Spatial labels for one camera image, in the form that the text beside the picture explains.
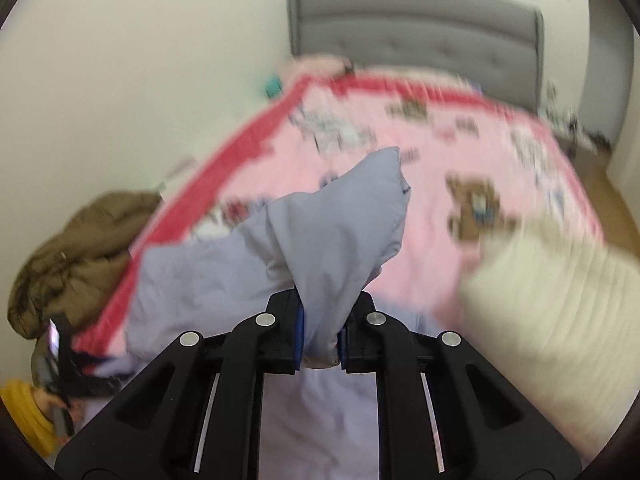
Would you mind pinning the lavender jacket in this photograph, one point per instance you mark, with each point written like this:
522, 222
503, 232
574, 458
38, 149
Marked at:
325, 240

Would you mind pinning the person's left hand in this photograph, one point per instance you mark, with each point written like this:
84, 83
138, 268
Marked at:
47, 402

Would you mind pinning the pink pillow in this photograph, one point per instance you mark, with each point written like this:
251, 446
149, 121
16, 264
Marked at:
315, 64

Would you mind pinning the grey upholstered bed headboard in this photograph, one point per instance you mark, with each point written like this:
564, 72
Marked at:
415, 35

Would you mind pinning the pink printed blanket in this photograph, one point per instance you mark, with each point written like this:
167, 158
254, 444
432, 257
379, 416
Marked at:
440, 160

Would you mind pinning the teal object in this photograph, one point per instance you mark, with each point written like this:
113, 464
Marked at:
273, 86

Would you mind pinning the person's left forearm yellow sleeve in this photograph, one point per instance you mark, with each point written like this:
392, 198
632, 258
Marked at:
22, 415

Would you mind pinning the olive brown jacket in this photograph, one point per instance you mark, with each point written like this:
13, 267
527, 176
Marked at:
75, 260

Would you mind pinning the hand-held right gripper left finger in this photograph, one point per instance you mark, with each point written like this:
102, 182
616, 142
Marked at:
299, 336

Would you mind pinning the cream garment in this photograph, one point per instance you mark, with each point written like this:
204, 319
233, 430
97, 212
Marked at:
550, 320

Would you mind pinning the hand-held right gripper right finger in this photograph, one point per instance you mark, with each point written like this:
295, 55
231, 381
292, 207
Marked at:
343, 347

